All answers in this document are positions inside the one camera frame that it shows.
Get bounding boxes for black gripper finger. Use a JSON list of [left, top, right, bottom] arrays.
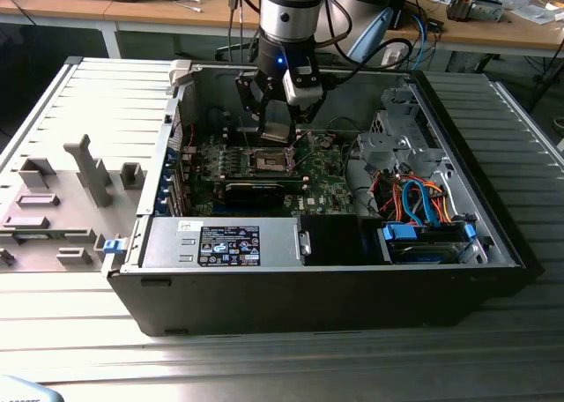
[[234, 71, 271, 123], [290, 91, 328, 126]]

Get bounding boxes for silver CPU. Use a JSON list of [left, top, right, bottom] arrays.
[[259, 120, 295, 144]]

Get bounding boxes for metal socket cover frame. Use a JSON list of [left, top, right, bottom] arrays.
[[284, 130, 318, 174]]

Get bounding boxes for CPU socket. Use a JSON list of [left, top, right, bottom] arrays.
[[248, 145, 295, 175]]

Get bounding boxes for green motherboard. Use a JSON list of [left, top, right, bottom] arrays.
[[182, 128, 359, 220]]

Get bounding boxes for pale grey case latch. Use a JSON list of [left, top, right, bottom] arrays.
[[168, 59, 204, 95]]

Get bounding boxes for grey metal drive cage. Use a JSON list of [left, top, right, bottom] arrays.
[[355, 87, 447, 181]]

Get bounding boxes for black graphics card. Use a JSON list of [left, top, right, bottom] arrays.
[[196, 174, 309, 210]]

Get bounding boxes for white power adapter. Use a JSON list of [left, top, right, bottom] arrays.
[[379, 44, 412, 71]]

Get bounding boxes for black upright box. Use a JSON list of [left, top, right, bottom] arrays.
[[386, 0, 412, 31]]

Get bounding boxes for black label sticker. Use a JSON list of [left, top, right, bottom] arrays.
[[199, 224, 261, 269]]

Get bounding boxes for grey power supply unit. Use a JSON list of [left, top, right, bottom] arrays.
[[140, 216, 306, 270]]

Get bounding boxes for hard disk in blue carrier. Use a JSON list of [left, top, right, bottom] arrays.
[[377, 222, 481, 265]]

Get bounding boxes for copper coil heatsink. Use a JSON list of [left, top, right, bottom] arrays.
[[446, 0, 504, 24]]

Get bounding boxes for black open PC case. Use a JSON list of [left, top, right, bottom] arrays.
[[107, 56, 545, 338]]

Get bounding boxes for wooden desk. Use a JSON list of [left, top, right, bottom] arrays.
[[387, 0, 564, 72], [0, 0, 265, 59]]

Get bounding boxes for grey parts rack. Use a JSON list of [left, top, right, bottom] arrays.
[[0, 132, 147, 274]]

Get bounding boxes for clear plastic bag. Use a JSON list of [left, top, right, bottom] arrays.
[[510, 0, 564, 25]]

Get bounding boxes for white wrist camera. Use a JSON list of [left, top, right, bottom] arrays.
[[281, 65, 328, 108]]

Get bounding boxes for blue data cable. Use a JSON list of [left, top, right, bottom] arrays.
[[401, 178, 442, 227]]

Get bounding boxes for orange wire bundle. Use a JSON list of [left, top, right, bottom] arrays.
[[376, 177, 457, 226]]

